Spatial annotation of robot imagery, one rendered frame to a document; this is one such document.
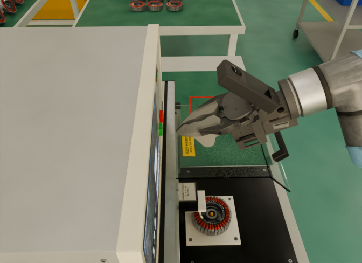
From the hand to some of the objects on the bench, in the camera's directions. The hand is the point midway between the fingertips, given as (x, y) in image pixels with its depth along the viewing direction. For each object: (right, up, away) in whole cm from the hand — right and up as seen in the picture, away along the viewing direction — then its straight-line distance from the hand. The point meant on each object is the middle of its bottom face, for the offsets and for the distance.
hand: (181, 127), depth 54 cm
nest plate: (+9, -27, +32) cm, 43 cm away
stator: (+9, -27, +31) cm, 42 cm away
